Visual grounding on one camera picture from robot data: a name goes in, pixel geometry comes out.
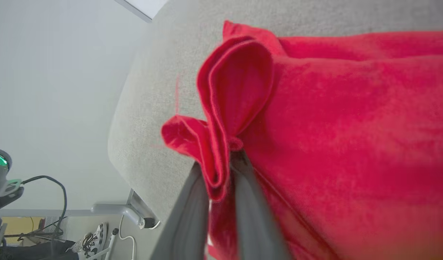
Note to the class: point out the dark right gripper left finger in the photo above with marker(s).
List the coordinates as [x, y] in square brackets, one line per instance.
[185, 224]

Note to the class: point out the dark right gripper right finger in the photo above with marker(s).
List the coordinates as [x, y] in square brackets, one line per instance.
[254, 216]

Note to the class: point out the red garment with white trim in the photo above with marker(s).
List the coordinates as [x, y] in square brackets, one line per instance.
[351, 144]

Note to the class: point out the white pole with black knob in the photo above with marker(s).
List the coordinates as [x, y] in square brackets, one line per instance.
[107, 245]

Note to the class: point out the white black laced sneaker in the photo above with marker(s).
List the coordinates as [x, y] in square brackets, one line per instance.
[93, 238]

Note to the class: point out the grey padded table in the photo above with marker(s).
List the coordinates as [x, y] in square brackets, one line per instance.
[153, 108]

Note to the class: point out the black trouser leg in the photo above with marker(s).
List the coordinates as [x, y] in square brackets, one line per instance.
[33, 251]

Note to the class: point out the yellow box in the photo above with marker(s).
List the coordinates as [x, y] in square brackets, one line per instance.
[17, 227]

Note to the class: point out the grey metal frame bracket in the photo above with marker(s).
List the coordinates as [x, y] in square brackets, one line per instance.
[124, 209]

